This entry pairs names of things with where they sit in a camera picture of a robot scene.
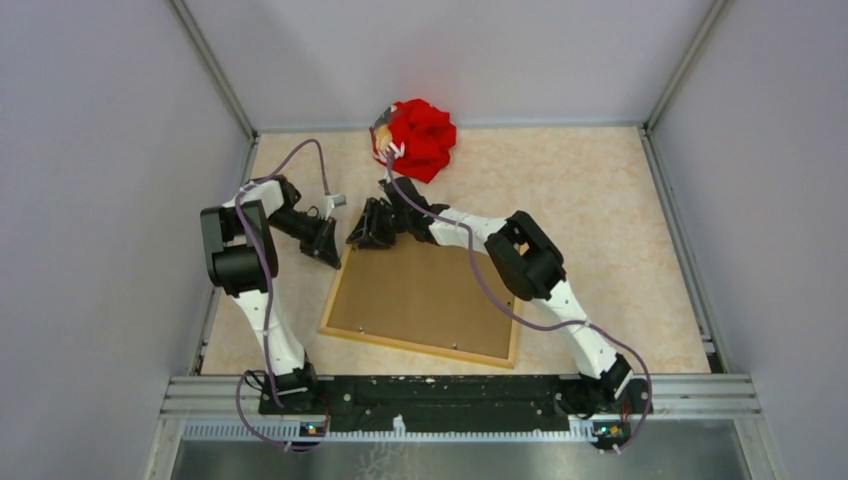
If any aluminium front rail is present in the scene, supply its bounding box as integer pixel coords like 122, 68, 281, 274
155, 373, 784, 479

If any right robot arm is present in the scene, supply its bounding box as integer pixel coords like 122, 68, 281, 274
346, 177, 633, 412

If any red crumpled cloth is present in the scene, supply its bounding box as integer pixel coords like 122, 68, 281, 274
369, 98, 457, 184

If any brown cardboard backing board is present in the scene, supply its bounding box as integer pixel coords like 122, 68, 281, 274
327, 235, 517, 360

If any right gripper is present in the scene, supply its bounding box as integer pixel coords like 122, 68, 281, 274
346, 200, 411, 252

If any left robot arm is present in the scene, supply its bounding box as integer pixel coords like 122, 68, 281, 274
200, 175, 341, 414

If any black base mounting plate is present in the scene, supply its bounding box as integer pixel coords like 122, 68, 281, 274
258, 374, 654, 435

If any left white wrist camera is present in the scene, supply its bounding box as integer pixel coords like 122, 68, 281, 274
322, 194, 347, 217

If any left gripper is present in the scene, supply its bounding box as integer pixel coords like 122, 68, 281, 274
268, 207, 341, 269

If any yellow wooden picture frame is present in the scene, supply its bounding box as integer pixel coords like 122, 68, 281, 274
317, 228, 525, 370

